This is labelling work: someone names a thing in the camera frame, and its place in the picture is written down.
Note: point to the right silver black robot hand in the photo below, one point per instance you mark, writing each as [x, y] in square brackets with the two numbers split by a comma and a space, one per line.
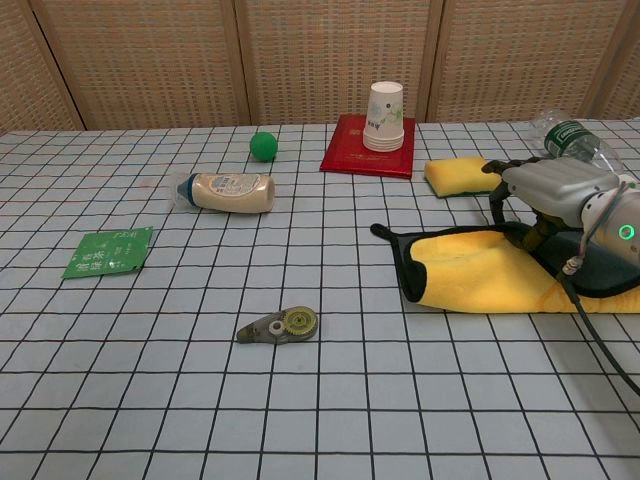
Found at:
[555, 187]

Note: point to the dark grey yellow cloth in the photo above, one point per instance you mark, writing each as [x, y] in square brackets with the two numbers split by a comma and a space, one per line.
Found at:
[480, 275]

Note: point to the clear bottle with green label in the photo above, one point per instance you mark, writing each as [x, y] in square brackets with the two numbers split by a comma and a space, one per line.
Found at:
[570, 137]

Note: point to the yellow sponge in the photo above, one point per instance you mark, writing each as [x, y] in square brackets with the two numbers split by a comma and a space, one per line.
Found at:
[457, 175]

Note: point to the white paper cup stack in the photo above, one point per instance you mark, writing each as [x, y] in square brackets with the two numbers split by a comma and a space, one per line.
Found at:
[384, 117]

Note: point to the red booklet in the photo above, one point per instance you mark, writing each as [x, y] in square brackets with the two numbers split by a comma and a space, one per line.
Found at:
[345, 157]

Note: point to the green ball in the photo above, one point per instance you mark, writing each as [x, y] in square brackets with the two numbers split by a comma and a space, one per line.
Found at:
[263, 146]

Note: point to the correction tape dispenser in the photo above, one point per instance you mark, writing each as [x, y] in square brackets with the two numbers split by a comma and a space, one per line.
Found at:
[290, 325]

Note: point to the beige squeeze bottle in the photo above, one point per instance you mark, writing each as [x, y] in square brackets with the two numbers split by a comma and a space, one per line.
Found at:
[230, 192]

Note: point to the checkered tablecloth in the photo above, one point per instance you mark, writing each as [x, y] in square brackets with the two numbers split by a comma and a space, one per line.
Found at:
[200, 400]

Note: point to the woven wooden folding screen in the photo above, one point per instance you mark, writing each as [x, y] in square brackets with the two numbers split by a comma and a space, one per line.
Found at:
[150, 60]

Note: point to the green tea packet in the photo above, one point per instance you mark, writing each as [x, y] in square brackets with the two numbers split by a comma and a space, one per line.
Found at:
[107, 252]

